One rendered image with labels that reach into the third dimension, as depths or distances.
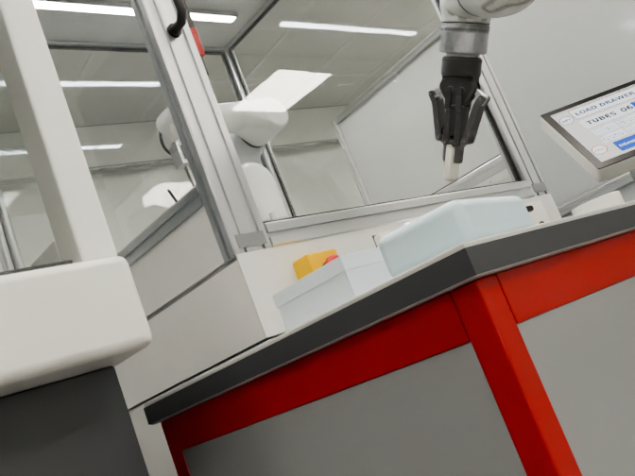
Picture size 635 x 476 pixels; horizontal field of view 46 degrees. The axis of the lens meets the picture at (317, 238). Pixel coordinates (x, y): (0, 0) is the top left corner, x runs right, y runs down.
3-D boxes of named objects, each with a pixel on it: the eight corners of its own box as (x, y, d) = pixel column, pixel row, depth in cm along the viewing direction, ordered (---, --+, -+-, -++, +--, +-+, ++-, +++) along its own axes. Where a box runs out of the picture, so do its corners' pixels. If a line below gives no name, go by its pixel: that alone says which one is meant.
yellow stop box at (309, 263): (353, 284, 128) (337, 246, 130) (323, 292, 123) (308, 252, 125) (334, 294, 132) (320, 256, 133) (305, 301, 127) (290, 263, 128)
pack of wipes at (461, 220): (461, 266, 81) (445, 229, 82) (540, 231, 75) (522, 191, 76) (388, 283, 69) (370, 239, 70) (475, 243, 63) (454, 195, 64)
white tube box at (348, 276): (412, 286, 81) (394, 243, 82) (357, 302, 75) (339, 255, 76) (340, 321, 90) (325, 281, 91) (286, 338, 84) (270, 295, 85)
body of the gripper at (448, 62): (492, 57, 140) (488, 107, 143) (455, 55, 146) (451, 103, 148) (470, 56, 135) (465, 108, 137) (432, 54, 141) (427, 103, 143)
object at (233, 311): (574, 245, 189) (550, 193, 192) (266, 337, 119) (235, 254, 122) (340, 348, 256) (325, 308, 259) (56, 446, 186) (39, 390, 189)
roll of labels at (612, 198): (634, 216, 107) (622, 191, 108) (627, 215, 101) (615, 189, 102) (587, 236, 110) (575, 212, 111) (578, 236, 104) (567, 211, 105)
